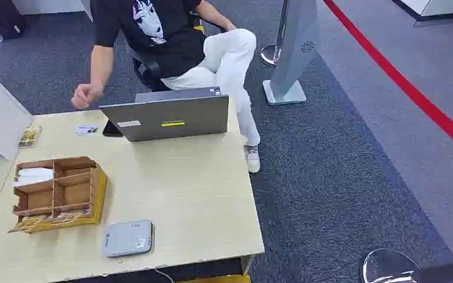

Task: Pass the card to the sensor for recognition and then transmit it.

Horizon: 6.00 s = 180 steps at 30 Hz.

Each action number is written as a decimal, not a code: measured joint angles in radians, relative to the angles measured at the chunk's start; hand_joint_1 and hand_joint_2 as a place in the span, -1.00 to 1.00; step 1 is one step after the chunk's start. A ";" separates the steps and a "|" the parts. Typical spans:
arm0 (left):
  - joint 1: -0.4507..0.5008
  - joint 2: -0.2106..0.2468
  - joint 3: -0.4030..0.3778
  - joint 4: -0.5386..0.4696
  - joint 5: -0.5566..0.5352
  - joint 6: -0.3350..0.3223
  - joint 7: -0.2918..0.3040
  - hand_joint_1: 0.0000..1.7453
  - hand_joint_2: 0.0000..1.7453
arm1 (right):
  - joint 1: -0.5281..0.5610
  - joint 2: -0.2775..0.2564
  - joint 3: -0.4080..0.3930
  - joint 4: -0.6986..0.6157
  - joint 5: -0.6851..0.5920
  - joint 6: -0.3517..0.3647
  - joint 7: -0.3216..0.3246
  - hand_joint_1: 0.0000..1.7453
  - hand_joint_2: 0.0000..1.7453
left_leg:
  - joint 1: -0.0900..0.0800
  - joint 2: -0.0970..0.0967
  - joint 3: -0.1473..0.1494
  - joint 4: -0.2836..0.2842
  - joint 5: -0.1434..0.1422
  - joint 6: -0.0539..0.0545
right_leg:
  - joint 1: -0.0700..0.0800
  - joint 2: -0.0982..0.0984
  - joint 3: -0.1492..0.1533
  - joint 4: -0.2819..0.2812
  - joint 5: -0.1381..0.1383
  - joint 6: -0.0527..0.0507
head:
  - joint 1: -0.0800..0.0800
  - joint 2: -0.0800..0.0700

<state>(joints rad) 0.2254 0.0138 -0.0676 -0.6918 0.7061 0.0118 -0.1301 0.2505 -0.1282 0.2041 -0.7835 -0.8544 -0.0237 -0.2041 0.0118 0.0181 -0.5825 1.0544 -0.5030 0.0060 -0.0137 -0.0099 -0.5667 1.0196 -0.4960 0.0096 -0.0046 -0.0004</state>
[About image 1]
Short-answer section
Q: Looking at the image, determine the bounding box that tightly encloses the chrome stanchion post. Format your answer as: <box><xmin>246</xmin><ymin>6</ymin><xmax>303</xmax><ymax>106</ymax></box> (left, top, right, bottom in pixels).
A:
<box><xmin>260</xmin><ymin>0</ymin><xmax>291</xmax><ymax>67</ymax></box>

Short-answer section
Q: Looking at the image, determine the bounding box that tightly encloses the yellow printed card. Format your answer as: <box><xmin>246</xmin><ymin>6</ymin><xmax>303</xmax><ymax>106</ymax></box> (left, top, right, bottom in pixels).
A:
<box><xmin>50</xmin><ymin>210</ymin><xmax>90</xmax><ymax>225</ymax></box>
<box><xmin>8</xmin><ymin>215</ymin><xmax>51</xmax><ymax>234</ymax></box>

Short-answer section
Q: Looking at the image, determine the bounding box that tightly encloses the grey floor-standing kiosk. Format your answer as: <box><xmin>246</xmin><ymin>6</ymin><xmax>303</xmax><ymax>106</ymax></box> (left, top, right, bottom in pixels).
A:
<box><xmin>262</xmin><ymin>0</ymin><xmax>321</xmax><ymax>106</ymax></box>

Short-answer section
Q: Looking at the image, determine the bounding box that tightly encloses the grey laptop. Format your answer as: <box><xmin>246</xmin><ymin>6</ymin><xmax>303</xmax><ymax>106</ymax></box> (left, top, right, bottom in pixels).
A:
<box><xmin>99</xmin><ymin>86</ymin><xmax>230</xmax><ymax>143</ymax></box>

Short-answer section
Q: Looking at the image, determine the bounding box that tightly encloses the white cable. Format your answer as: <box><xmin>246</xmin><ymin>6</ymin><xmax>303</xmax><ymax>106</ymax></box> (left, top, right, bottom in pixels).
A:
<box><xmin>154</xmin><ymin>268</ymin><xmax>175</xmax><ymax>283</ymax></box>

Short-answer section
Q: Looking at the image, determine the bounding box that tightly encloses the black phone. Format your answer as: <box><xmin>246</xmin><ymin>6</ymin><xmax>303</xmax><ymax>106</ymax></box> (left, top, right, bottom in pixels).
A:
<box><xmin>102</xmin><ymin>120</ymin><xmax>124</xmax><ymax>138</ymax></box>

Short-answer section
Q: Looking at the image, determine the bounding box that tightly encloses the red barrier belt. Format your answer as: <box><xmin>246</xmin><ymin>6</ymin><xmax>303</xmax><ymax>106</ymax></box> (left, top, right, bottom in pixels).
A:
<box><xmin>322</xmin><ymin>0</ymin><xmax>453</xmax><ymax>161</ymax></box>

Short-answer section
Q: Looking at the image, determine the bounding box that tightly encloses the white stack of cards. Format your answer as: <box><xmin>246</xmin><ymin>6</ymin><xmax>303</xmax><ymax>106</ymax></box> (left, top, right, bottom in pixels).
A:
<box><xmin>14</xmin><ymin>167</ymin><xmax>54</xmax><ymax>188</ymax></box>

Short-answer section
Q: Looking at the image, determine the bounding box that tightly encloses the grey flat device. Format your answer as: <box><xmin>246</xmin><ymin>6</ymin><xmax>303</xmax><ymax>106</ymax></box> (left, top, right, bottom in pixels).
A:
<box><xmin>101</xmin><ymin>219</ymin><xmax>155</xmax><ymax>259</ymax></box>

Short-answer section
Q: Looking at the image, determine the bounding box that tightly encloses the black cabinet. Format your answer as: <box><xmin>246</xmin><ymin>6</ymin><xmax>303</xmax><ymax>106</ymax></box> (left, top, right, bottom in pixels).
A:
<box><xmin>0</xmin><ymin>0</ymin><xmax>27</xmax><ymax>41</ymax></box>

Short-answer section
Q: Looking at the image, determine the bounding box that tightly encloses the person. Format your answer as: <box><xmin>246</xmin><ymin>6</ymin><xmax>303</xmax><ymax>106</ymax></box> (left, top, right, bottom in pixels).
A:
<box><xmin>71</xmin><ymin>0</ymin><xmax>261</xmax><ymax>174</ymax></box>

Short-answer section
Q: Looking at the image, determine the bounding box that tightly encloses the white card with print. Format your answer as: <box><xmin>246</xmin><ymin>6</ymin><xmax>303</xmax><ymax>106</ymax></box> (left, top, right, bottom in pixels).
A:
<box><xmin>74</xmin><ymin>124</ymin><xmax>100</xmax><ymax>137</ymax></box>

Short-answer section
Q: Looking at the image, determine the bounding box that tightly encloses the wooden card box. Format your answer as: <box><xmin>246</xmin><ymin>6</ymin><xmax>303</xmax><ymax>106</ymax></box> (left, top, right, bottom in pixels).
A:
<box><xmin>8</xmin><ymin>156</ymin><xmax>108</xmax><ymax>235</ymax></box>

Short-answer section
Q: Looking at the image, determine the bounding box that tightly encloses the black office chair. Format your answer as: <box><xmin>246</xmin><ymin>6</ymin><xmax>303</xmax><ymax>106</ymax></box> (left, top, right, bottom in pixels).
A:
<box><xmin>126</xmin><ymin>11</ymin><xmax>227</xmax><ymax>93</ymax></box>

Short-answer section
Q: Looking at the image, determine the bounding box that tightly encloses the chrome round base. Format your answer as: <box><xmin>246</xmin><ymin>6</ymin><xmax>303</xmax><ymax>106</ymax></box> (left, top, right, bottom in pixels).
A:
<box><xmin>360</xmin><ymin>248</ymin><xmax>421</xmax><ymax>283</ymax></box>

